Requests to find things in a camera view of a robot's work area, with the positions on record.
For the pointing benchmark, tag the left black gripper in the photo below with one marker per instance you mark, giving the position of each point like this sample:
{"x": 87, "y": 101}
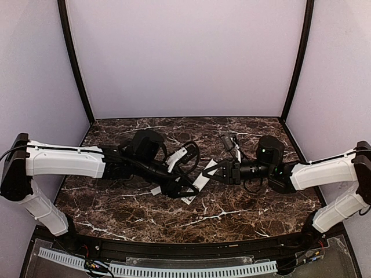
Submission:
{"x": 168, "y": 185}

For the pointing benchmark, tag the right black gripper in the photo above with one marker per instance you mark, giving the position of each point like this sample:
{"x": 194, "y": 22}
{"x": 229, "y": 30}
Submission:
{"x": 229, "y": 171}

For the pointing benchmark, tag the white remote control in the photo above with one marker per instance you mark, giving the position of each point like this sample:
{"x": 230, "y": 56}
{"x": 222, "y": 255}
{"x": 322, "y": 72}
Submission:
{"x": 199, "y": 183}

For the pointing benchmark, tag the white battery cover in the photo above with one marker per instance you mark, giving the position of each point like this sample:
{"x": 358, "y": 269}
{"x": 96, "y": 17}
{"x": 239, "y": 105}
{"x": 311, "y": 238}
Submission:
{"x": 156, "y": 191}

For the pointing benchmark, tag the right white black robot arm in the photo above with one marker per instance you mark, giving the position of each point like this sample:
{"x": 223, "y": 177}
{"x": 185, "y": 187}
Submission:
{"x": 352, "y": 166}

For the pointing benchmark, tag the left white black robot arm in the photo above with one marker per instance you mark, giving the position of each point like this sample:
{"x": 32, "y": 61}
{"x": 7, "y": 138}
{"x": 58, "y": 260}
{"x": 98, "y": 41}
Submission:
{"x": 145, "y": 156}

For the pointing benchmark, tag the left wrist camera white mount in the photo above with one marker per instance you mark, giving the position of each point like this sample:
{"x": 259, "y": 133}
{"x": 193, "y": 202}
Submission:
{"x": 183, "y": 155}

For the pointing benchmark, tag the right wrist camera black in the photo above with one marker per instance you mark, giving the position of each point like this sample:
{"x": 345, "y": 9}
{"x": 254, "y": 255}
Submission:
{"x": 231, "y": 146}

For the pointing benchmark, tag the white slotted cable duct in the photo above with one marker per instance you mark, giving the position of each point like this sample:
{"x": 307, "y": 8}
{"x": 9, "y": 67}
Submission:
{"x": 136, "y": 267}

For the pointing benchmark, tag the black front rail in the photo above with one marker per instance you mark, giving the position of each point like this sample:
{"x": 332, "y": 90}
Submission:
{"x": 279, "y": 247}

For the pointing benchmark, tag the right black frame post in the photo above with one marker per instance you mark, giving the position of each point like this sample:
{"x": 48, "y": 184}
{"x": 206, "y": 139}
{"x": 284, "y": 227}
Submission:
{"x": 305, "y": 33}

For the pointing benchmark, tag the black frame post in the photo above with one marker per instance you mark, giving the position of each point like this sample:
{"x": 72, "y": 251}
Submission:
{"x": 305, "y": 33}
{"x": 67, "y": 34}

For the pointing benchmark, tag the left black frame post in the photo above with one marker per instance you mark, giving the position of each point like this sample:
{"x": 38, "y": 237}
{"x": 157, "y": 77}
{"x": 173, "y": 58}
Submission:
{"x": 67, "y": 34}

